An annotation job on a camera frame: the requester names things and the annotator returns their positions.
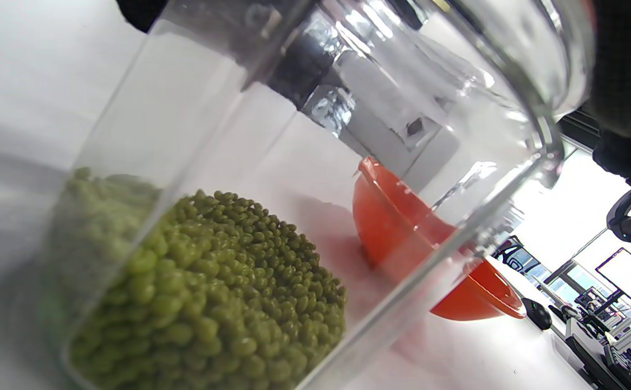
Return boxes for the large green mung beans heap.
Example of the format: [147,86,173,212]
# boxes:
[50,168,347,390]

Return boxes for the clear glass jar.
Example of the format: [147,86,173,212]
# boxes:
[50,0,597,390]

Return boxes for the orange plastic bowl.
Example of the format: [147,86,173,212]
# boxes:
[352,157,527,322]

